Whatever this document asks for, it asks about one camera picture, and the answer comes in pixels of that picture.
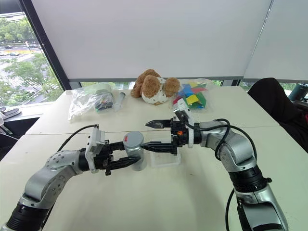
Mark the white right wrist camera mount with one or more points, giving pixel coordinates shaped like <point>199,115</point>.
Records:
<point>191,138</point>

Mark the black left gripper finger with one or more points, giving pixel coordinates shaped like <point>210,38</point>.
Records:
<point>118,146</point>
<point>125,162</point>

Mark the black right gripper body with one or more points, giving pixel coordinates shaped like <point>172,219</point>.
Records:
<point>179,134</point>

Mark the clear plastic syringe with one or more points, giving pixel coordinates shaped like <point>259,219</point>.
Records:
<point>119,102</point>

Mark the teal cylindrical object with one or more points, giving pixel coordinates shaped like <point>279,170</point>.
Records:
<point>298,91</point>

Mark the grey flat object on ledge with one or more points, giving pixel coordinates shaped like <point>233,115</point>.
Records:
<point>10,112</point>

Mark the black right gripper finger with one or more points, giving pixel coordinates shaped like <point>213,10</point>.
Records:
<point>158,124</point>
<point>158,147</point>

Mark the clear plastic box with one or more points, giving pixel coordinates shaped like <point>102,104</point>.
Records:
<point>166,158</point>

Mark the large white roller blind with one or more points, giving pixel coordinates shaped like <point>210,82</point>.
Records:
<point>149,36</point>

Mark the yellow block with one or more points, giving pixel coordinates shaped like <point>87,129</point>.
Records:
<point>192,99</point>

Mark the narrow white roller blind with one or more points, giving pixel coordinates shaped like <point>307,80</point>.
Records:
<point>281,41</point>

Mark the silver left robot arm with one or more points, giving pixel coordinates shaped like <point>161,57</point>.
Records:
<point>41,179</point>

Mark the brown and white plush dog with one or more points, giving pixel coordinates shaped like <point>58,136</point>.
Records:
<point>154,86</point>

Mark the grey jar lid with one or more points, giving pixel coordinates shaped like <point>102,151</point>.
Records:
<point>133,139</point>

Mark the black window frame post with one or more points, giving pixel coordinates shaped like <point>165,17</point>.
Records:
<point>45,45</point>

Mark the pale green round container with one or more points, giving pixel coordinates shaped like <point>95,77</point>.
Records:
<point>103,88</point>

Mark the silver metal jar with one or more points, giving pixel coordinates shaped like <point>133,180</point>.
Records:
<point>138,158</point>

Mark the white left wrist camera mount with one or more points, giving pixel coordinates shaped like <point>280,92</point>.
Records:
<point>96,138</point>

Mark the clear bag of small items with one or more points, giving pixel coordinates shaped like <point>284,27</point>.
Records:
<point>84,103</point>

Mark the clear bag of colourful blocks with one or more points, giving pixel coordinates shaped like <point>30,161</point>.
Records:
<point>192,96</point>

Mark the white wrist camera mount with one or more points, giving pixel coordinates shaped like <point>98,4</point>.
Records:
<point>191,138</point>
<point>96,138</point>

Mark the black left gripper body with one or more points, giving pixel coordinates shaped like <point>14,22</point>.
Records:
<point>103,160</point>

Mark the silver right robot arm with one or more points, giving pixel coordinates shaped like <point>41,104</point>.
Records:
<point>238,149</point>

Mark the blue block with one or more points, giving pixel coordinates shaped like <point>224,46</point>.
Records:
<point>185,90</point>

